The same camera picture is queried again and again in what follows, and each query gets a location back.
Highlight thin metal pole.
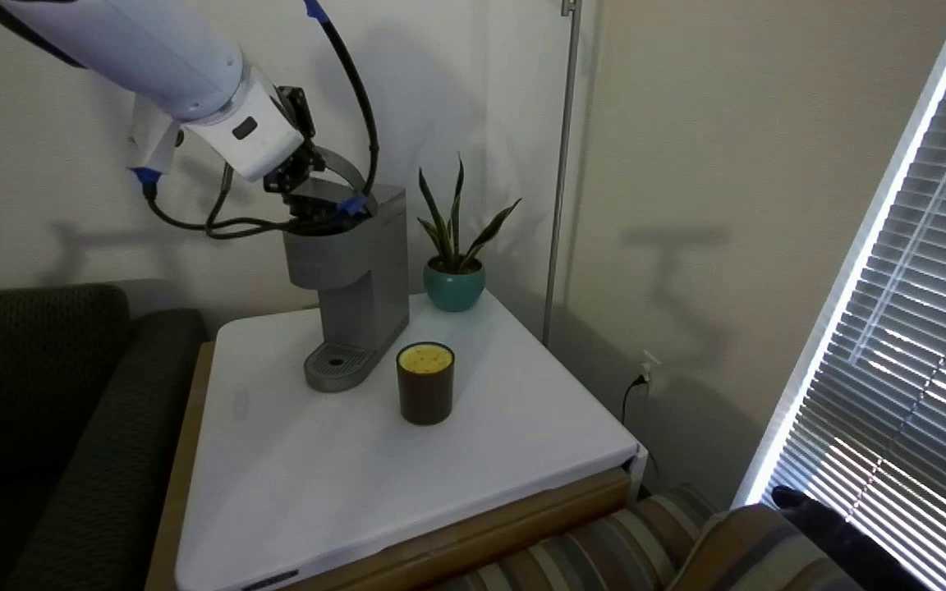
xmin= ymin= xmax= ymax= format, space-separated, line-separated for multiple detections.
xmin=543 ymin=0 xmax=587 ymax=349

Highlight teal plant pot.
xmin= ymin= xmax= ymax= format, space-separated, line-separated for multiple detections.
xmin=420 ymin=257 xmax=490 ymax=315

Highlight striped cushion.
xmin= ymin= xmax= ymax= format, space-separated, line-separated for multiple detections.
xmin=668 ymin=502 xmax=865 ymax=591

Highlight wooden side table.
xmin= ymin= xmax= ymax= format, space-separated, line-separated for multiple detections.
xmin=141 ymin=338 xmax=634 ymax=591

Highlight green snake plant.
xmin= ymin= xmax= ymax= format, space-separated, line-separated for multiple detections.
xmin=412 ymin=159 xmax=526 ymax=276

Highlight white window blinds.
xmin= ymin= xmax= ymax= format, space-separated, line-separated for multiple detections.
xmin=733 ymin=0 xmax=946 ymax=591

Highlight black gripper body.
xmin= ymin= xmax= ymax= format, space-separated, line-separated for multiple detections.
xmin=264 ymin=128 xmax=330 ymax=203

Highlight white rectangular board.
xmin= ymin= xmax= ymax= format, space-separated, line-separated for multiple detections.
xmin=175 ymin=288 xmax=649 ymax=591

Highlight dark object on sofa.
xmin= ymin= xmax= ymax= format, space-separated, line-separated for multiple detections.
xmin=768 ymin=487 xmax=925 ymax=591

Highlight dark grey couch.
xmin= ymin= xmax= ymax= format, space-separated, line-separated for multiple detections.
xmin=0 ymin=281 xmax=214 ymax=591

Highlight grey pod coffee maker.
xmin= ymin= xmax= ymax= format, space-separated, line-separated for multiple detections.
xmin=279 ymin=144 xmax=412 ymax=394

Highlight dark candle jar yellow wax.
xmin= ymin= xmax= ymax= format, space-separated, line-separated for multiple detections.
xmin=395 ymin=338 xmax=461 ymax=428

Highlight black power cord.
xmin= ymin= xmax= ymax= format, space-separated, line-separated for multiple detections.
xmin=615 ymin=371 xmax=649 ymax=432

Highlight striped sofa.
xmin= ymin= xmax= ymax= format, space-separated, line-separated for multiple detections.
xmin=428 ymin=487 xmax=716 ymax=591

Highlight white wall outlet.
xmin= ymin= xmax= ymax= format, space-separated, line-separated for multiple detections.
xmin=634 ymin=349 xmax=668 ymax=394

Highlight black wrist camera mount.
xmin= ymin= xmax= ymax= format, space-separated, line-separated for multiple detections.
xmin=273 ymin=83 xmax=319 ymax=144

